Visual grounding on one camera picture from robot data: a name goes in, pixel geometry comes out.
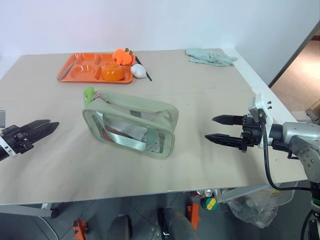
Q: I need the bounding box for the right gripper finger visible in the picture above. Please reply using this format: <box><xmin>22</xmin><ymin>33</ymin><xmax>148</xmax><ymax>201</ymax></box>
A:
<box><xmin>211</xmin><ymin>114</ymin><xmax>245</xmax><ymax>127</ymax></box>
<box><xmin>204</xmin><ymin>133</ymin><xmax>245</xmax><ymax>150</ymax></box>

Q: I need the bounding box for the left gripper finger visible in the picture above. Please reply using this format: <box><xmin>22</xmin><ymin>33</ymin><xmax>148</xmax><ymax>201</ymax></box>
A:
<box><xmin>23</xmin><ymin>121</ymin><xmax>60</xmax><ymax>145</ymax></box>
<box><xmin>19</xmin><ymin>119</ymin><xmax>52</xmax><ymax>135</ymax></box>

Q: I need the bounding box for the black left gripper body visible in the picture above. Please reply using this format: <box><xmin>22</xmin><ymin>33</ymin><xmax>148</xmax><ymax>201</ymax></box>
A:
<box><xmin>0</xmin><ymin>125</ymin><xmax>35</xmax><ymax>159</ymax></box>

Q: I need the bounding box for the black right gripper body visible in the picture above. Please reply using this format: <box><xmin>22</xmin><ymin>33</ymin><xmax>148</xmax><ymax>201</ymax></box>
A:
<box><xmin>239</xmin><ymin>113</ymin><xmax>267</xmax><ymax>152</ymax></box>

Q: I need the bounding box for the green transparent zip pouch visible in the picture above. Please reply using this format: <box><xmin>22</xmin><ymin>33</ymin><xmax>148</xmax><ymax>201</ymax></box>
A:
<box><xmin>81</xmin><ymin>90</ymin><xmax>180</xmax><ymax>161</ymax></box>

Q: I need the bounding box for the grey chopsticks pair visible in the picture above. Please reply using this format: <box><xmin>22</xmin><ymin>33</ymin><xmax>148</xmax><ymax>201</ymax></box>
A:
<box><xmin>57</xmin><ymin>60</ymin><xmax>76</xmax><ymax>82</ymax></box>

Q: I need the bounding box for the pale green crumpled towel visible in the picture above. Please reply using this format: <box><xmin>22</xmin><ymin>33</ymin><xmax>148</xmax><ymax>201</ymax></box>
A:
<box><xmin>184</xmin><ymin>47</ymin><xmax>238</xmax><ymax>68</ymax></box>

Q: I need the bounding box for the green yellow toy block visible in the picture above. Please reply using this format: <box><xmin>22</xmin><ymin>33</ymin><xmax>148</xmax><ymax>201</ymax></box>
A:
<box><xmin>200</xmin><ymin>196</ymin><xmax>218</xmax><ymax>211</ymax></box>

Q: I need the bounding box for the brown cardboard box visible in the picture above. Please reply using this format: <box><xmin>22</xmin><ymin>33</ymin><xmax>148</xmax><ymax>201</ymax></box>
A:
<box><xmin>305</xmin><ymin>98</ymin><xmax>320</xmax><ymax>124</ymax></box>

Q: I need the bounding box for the orange compartment tray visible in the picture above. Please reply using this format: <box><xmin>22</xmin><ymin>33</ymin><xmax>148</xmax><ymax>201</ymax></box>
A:
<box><xmin>56</xmin><ymin>52</ymin><xmax>136</xmax><ymax>85</ymax></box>

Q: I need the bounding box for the clear plastic bag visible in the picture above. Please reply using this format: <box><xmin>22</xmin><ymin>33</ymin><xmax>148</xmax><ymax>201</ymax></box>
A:
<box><xmin>224</xmin><ymin>181</ymin><xmax>299</xmax><ymax>229</ymax></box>

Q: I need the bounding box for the orange clamp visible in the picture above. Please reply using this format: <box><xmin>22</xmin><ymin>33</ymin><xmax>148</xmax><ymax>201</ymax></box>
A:
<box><xmin>72</xmin><ymin>218</ymin><xmax>89</xmax><ymax>240</ymax></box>
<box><xmin>186</xmin><ymin>201</ymin><xmax>201</xmax><ymax>231</ymax></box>

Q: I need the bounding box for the orange translucent bowl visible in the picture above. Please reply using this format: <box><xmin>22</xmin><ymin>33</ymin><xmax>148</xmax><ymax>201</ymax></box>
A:
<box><xmin>100</xmin><ymin>61</ymin><xmax>126</xmax><ymax>82</ymax></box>

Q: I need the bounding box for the black thin stick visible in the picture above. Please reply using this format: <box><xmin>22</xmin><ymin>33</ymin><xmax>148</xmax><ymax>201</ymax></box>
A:
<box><xmin>134</xmin><ymin>55</ymin><xmax>153</xmax><ymax>82</ymax></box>

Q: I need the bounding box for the dark rounded shape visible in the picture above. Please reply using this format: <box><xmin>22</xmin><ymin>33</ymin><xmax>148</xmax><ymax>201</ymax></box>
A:
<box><xmin>157</xmin><ymin>206</ymin><xmax>201</xmax><ymax>240</ymax></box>

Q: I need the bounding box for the white crumpled lump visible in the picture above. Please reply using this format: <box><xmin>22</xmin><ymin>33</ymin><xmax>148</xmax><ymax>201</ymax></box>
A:
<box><xmin>130</xmin><ymin>63</ymin><xmax>148</xmax><ymax>80</ymax></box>

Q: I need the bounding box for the orange plastic cup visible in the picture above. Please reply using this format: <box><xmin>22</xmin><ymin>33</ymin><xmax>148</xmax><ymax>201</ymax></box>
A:
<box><xmin>112</xmin><ymin>48</ymin><xmax>134</xmax><ymax>67</ymax></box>

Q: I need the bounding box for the black tripod stand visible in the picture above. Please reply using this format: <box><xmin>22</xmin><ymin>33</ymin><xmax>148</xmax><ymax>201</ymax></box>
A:
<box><xmin>299</xmin><ymin>204</ymin><xmax>320</xmax><ymax>240</ymax></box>

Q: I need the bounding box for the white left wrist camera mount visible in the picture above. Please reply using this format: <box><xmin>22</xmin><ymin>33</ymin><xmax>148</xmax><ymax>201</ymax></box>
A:
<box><xmin>0</xmin><ymin>108</ymin><xmax>15</xmax><ymax>160</ymax></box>

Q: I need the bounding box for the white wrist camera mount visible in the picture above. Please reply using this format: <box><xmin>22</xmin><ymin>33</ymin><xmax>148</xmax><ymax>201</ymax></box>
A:
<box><xmin>0</xmin><ymin>108</ymin><xmax>15</xmax><ymax>160</ymax></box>
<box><xmin>247</xmin><ymin>92</ymin><xmax>275</xmax><ymax>151</ymax></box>

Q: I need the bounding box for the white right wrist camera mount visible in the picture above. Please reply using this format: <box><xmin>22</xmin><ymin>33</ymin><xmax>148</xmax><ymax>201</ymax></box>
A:
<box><xmin>247</xmin><ymin>92</ymin><xmax>275</xmax><ymax>151</ymax></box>

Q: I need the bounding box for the grey table frame leg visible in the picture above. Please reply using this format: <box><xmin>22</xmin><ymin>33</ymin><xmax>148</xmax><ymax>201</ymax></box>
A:
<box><xmin>0</xmin><ymin>202</ymin><xmax>60</xmax><ymax>219</ymax></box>

